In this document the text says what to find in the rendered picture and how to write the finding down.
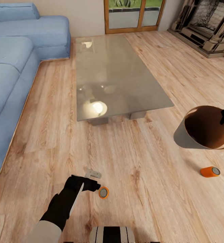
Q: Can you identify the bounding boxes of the trash can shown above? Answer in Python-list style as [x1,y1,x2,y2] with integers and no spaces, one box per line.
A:
[173,105,224,150]

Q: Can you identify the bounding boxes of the robot trunk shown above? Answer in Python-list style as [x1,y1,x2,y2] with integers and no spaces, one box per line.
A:
[89,226,135,243]

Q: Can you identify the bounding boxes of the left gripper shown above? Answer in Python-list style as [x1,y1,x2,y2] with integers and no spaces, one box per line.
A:
[85,178,101,192]

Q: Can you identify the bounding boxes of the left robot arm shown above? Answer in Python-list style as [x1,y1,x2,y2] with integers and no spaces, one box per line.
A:
[24,170,102,243]

